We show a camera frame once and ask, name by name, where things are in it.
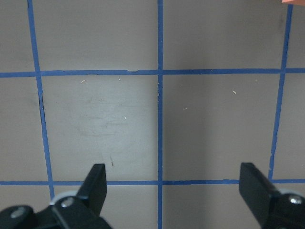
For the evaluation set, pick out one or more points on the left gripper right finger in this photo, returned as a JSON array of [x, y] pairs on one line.
[[272, 208]]

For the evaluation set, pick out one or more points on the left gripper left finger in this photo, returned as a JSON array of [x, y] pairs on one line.
[[79, 211]]

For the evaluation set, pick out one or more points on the orange foam cube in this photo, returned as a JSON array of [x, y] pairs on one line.
[[294, 2]]

